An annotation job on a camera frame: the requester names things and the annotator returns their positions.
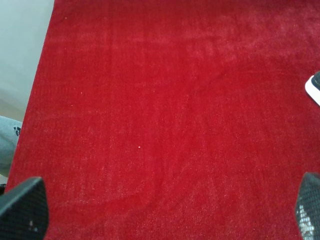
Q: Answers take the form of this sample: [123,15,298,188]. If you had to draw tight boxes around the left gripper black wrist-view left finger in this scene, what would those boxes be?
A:
[0,176,49,240]

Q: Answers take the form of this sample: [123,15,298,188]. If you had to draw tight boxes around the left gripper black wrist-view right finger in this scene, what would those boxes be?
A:
[295,172,320,240]

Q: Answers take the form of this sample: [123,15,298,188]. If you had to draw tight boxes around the grey trouser leg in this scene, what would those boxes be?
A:
[0,116,22,177]

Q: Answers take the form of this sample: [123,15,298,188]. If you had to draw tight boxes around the white eraser with black felt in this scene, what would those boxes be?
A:
[304,71,320,106]

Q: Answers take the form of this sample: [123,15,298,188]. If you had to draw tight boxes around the red velvet table cloth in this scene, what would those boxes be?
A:
[7,0,320,240]

